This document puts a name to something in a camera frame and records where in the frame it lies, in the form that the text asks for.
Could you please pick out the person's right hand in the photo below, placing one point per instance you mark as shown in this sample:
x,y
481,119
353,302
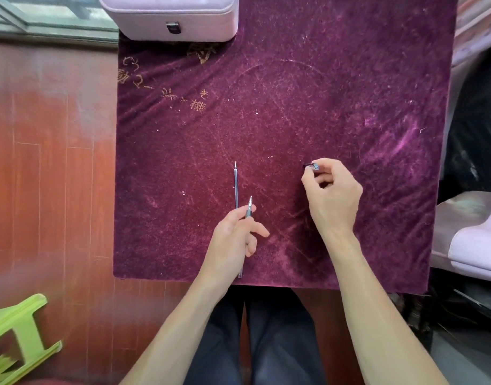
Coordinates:
x,y
335,200

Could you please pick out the person's left hand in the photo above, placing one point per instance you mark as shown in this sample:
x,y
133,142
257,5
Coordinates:
x,y
229,244

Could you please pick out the black grip pen body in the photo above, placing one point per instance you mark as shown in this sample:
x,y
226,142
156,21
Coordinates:
x,y
249,210

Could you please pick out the dark clear pen cap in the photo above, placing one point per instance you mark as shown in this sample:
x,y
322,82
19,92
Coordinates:
x,y
311,167

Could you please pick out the thin pen refill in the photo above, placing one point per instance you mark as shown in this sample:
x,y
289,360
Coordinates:
x,y
236,184

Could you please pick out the person's left forearm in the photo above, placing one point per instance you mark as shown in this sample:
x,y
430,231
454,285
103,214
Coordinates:
x,y
177,336

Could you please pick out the person's right forearm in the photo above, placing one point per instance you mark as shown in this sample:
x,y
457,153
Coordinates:
x,y
378,316

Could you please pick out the purple velvet tablecloth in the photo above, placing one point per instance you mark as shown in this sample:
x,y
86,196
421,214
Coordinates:
x,y
289,116

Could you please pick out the dark navy trousers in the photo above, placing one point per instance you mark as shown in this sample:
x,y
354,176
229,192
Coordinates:
x,y
277,340

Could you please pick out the black bag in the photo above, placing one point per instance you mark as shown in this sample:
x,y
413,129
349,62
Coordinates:
x,y
474,136

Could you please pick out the green plastic stool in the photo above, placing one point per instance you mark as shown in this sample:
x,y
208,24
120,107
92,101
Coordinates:
x,y
29,336

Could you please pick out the pale pink case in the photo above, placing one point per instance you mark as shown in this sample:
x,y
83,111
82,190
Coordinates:
x,y
169,11

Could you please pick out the grey window frame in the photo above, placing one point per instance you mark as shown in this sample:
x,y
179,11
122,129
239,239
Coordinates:
x,y
49,24

